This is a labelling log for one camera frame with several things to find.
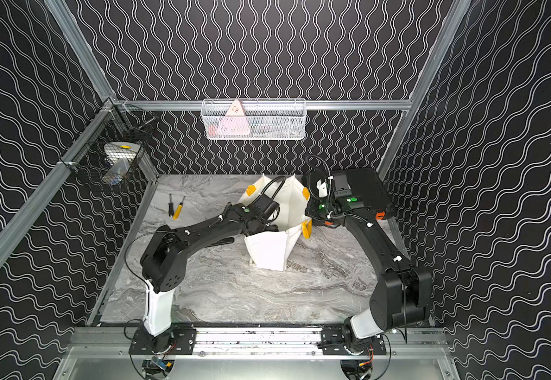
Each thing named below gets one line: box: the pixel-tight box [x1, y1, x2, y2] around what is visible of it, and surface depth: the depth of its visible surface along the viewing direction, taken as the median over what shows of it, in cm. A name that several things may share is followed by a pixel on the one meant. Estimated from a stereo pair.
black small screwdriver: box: [167, 193, 175, 217], surface depth 109 cm
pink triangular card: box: [216, 99, 251, 136], surface depth 92 cm
